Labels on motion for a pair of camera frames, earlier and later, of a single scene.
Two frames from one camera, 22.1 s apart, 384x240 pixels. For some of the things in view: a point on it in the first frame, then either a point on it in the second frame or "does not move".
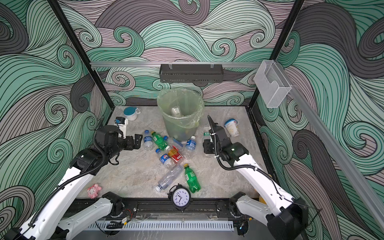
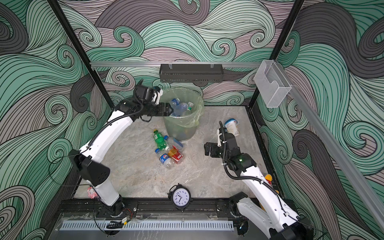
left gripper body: (126, 144) → (156, 110)
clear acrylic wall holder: (272, 87) does not move
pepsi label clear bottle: (167, 161) does not move
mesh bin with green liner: (181, 109) does not move
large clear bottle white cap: (169, 179) → (177, 109)
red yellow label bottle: (174, 153) does not move
